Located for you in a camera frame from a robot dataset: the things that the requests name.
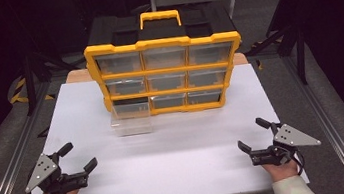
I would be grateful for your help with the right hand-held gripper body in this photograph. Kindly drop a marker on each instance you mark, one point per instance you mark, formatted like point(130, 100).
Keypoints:
point(291, 138)

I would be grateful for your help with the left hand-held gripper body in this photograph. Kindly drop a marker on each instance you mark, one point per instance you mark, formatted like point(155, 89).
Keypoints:
point(57, 183)

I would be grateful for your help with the person's right hand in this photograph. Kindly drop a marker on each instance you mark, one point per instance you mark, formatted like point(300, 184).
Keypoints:
point(282, 171)

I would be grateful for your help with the clear plastic drawer bin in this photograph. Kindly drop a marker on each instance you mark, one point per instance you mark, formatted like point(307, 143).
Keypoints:
point(131, 125)

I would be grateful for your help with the black metal stand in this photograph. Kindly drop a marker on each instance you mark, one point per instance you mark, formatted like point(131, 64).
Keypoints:
point(300, 50)
point(28, 82)

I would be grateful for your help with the grid of clear drawers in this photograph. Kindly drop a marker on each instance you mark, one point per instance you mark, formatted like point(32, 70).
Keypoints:
point(164, 58)

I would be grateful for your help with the yellow black drawer organizer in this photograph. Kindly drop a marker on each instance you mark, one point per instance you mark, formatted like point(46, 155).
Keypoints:
point(159, 44)

